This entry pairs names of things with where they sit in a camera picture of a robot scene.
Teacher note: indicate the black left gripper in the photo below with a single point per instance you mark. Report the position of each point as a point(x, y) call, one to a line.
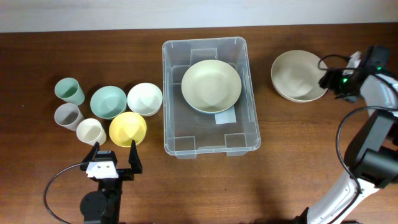
point(128, 173)

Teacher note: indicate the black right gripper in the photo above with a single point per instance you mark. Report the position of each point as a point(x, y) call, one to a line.
point(329, 79)

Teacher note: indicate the yellow small bowl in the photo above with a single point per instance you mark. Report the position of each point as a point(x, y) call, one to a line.
point(127, 127)

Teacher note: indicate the cream cup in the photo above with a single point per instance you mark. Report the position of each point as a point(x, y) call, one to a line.
point(90, 131)

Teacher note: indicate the beige bowl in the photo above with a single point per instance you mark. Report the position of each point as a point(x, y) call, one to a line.
point(295, 76)
point(211, 78)

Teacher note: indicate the green small bowl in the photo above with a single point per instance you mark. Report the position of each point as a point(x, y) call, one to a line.
point(108, 102)

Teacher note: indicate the grey cup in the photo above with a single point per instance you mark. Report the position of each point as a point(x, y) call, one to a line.
point(68, 116)

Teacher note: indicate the white small bowl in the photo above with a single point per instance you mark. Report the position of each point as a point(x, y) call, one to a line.
point(145, 99)

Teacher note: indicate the green cup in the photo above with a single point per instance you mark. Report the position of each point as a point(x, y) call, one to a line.
point(70, 91)

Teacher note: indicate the blue bowl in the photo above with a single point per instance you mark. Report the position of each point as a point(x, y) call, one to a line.
point(211, 105)

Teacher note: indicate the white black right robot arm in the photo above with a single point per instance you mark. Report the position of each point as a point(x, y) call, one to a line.
point(368, 165)

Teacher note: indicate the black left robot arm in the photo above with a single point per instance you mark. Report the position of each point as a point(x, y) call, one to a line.
point(103, 204)

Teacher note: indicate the clear plastic storage bin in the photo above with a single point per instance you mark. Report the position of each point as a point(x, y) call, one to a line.
point(187, 132)

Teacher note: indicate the white label in bin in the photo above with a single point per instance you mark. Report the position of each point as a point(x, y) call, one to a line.
point(226, 117)

